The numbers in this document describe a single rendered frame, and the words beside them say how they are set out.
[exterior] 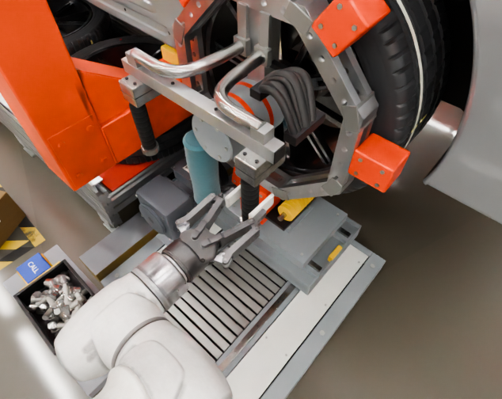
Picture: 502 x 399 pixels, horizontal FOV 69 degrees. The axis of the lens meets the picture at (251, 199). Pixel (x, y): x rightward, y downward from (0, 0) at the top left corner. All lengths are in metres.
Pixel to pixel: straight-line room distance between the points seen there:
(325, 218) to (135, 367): 1.09
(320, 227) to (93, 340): 1.03
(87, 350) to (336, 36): 0.62
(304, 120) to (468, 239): 1.38
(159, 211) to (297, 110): 0.76
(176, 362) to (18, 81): 0.76
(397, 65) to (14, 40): 0.80
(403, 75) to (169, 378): 0.63
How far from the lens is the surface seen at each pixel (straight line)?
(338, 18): 0.67
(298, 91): 0.65
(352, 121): 0.73
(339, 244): 1.51
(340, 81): 0.71
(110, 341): 0.57
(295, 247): 1.37
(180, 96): 0.74
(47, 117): 1.09
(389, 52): 0.75
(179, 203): 1.28
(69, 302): 1.00
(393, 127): 0.81
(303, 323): 1.41
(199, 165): 1.01
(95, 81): 1.14
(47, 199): 2.04
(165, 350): 0.52
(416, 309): 1.64
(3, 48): 1.00
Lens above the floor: 1.41
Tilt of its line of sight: 52 degrees down
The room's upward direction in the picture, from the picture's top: straight up
